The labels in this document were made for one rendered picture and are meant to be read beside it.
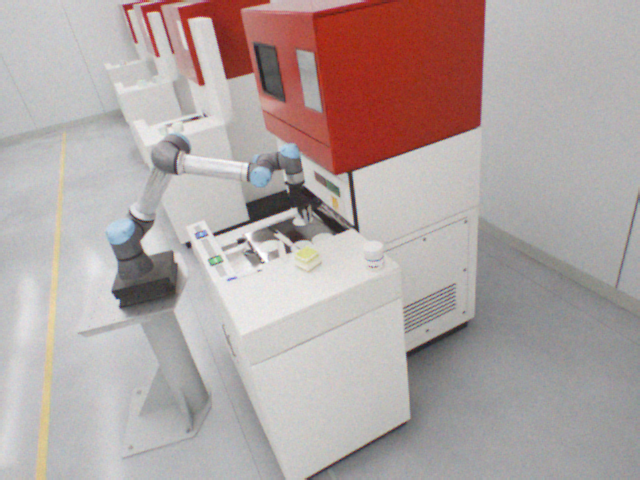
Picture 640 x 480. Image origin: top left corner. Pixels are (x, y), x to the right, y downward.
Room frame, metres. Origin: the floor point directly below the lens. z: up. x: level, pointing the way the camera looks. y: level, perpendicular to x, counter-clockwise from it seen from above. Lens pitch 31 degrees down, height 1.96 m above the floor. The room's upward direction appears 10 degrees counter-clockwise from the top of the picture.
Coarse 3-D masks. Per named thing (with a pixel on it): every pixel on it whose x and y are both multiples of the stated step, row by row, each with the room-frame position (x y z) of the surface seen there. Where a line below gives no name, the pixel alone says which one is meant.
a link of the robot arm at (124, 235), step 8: (112, 224) 1.73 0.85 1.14; (120, 224) 1.72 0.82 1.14; (128, 224) 1.71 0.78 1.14; (136, 224) 1.76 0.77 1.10; (112, 232) 1.67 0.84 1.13; (120, 232) 1.66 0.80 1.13; (128, 232) 1.68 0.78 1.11; (136, 232) 1.72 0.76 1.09; (144, 232) 1.77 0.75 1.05; (112, 240) 1.66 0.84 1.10; (120, 240) 1.65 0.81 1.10; (128, 240) 1.67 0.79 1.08; (136, 240) 1.69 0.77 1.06; (112, 248) 1.67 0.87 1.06; (120, 248) 1.65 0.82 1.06; (128, 248) 1.66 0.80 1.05; (136, 248) 1.68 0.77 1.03; (120, 256) 1.65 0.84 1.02; (128, 256) 1.65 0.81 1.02
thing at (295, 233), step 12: (312, 216) 1.93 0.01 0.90; (264, 228) 1.89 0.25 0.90; (276, 228) 1.88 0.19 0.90; (288, 228) 1.86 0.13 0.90; (300, 228) 1.84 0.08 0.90; (312, 228) 1.82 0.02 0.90; (324, 228) 1.80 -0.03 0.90; (252, 240) 1.80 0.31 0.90; (264, 240) 1.78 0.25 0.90; (300, 240) 1.73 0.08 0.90; (264, 252) 1.68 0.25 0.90; (276, 252) 1.67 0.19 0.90; (288, 252) 1.65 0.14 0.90
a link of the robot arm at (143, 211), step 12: (180, 144) 1.77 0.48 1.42; (156, 180) 1.78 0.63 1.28; (168, 180) 1.80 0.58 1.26; (144, 192) 1.80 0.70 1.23; (156, 192) 1.79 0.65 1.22; (132, 204) 1.85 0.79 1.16; (144, 204) 1.79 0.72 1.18; (156, 204) 1.81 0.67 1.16; (132, 216) 1.79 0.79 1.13; (144, 216) 1.79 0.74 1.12; (144, 228) 1.78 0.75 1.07
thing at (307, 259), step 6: (306, 246) 1.46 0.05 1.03; (300, 252) 1.43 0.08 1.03; (306, 252) 1.42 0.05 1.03; (312, 252) 1.41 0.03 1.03; (318, 252) 1.41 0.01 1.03; (300, 258) 1.39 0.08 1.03; (306, 258) 1.38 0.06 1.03; (312, 258) 1.39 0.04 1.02; (318, 258) 1.41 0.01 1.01; (300, 264) 1.40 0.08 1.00; (306, 264) 1.37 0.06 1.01; (312, 264) 1.38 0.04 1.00; (318, 264) 1.40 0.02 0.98; (306, 270) 1.37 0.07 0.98; (312, 270) 1.38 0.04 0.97
